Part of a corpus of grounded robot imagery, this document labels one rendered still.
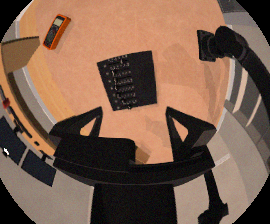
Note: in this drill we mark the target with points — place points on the black lighting desk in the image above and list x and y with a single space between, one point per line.
134 77

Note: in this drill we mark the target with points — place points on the orange digital multimeter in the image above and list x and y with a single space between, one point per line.
55 31

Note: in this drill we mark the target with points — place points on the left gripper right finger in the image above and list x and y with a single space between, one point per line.
200 132

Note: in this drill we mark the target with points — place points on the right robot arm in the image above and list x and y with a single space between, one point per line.
227 42

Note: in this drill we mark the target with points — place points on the brown cardboard box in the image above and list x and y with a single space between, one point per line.
141 155

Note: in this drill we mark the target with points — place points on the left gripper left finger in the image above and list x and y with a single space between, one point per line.
75 124

